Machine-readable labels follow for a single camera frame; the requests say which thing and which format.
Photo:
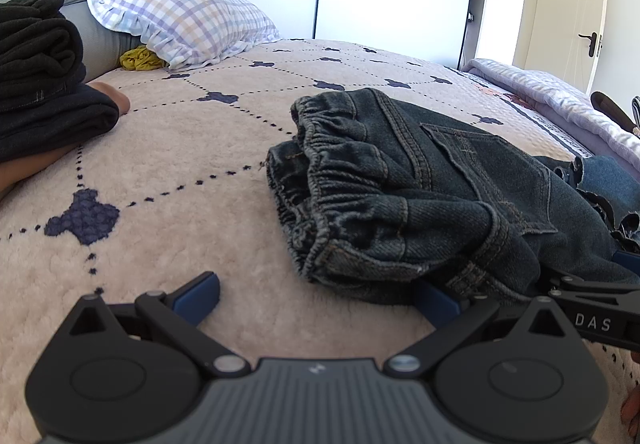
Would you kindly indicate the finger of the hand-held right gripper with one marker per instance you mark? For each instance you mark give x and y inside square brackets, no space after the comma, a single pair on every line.
[627,258]

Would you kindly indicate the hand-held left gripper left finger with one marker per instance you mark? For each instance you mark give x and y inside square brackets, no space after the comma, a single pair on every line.
[200,296]

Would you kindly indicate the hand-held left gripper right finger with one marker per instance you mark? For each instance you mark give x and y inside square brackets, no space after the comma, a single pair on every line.
[437,306]

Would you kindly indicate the dark blue denim jeans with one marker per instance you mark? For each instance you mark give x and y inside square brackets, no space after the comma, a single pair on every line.
[400,184]

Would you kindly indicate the person's right hand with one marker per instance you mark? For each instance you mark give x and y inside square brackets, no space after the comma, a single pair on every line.
[633,406]

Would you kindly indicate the beige bear print bedspread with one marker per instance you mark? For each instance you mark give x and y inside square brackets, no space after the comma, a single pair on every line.
[175,174]

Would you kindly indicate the lilac fleece quilt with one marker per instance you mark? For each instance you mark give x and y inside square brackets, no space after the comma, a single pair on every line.
[540,89]

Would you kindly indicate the navy folded pants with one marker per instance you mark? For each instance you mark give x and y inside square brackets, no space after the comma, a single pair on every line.
[50,119]

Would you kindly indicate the mustard yellow cloth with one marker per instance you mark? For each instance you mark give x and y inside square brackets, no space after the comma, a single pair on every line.
[142,60]

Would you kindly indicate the cream door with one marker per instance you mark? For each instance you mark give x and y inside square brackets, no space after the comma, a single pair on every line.
[560,24]

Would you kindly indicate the purple checked pillow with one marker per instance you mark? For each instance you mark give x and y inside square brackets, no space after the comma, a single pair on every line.
[185,19]

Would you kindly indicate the black folded fleece garment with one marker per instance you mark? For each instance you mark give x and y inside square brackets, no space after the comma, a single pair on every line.
[30,39]

